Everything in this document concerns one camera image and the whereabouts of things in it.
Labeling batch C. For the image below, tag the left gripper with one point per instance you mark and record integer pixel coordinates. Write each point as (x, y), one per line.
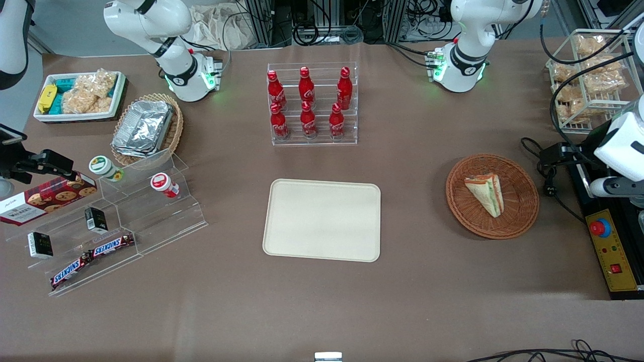
(596, 134)

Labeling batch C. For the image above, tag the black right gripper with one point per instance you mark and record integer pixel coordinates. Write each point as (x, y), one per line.
(11, 164)

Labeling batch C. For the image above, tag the triangle sandwich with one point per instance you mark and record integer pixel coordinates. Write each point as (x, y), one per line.
(487, 193)

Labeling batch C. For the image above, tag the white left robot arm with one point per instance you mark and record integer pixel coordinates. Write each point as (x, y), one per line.
(468, 45)

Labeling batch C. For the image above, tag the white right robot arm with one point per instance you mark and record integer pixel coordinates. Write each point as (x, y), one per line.
(176, 70)

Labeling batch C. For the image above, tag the oval tan wicker basket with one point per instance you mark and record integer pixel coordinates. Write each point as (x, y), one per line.
(175, 133)

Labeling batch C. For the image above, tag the round brown wicker basket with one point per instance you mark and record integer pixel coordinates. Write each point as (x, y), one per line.
(520, 211)

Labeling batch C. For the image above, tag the cream rectangular tray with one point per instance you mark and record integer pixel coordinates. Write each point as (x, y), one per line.
(322, 221)

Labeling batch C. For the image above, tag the red tartan cookie box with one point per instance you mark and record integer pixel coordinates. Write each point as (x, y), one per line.
(45, 198)

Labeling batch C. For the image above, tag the green lid white jar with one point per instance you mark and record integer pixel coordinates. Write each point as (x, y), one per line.
(103, 167)

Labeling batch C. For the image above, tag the teal snack pack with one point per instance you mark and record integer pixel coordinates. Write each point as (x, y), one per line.
(57, 104)
(64, 84)

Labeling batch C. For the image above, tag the clear bag of rice crackers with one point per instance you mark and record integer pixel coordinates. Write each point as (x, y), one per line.
(80, 103)
(100, 83)

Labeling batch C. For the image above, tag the yellow snack pack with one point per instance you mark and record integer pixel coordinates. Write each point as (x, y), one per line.
(47, 98)

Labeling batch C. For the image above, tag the small black box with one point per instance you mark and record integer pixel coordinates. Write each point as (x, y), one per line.
(95, 219)
(40, 245)

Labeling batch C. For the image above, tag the black power adapter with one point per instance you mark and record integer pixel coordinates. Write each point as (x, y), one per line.
(556, 153)

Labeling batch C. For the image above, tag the clear bag of fried snacks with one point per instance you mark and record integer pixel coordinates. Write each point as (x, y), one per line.
(606, 78)
(571, 105)
(562, 74)
(591, 45)

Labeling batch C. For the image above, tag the red emergency stop button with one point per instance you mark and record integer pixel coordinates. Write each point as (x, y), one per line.
(599, 229)

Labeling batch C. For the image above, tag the silver foil container stack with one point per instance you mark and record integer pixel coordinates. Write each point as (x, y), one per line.
(143, 128)

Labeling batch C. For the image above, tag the white rectangular snack bin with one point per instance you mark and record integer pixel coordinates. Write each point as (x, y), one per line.
(118, 93)

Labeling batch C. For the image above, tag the brown Snickers bar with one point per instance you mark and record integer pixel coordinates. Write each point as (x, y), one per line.
(111, 245)
(70, 271)

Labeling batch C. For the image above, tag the red lid white jar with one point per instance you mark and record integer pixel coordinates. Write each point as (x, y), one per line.
(162, 183)

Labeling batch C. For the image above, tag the black and yellow control box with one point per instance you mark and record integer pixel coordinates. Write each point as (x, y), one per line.
(616, 256)

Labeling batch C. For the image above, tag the clear acrylic stepped stand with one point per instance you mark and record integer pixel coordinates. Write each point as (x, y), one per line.
(151, 221)

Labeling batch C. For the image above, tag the beige crumpled cloth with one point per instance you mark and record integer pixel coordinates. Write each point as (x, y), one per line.
(221, 27)

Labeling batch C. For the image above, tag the red cola bottle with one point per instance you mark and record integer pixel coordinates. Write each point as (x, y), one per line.
(336, 123)
(308, 123)
(306, 88)
(278, 124)
(275, 90)
(344, 90)

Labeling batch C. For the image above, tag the clear acrylic bottle rack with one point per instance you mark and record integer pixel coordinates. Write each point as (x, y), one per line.
(322, 75)

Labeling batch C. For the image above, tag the small silver metal block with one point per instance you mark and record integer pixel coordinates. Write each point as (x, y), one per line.
(328, 357)

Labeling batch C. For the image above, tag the aluminium frame post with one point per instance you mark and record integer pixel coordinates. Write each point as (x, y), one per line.
(259, 22)
(395, 20)

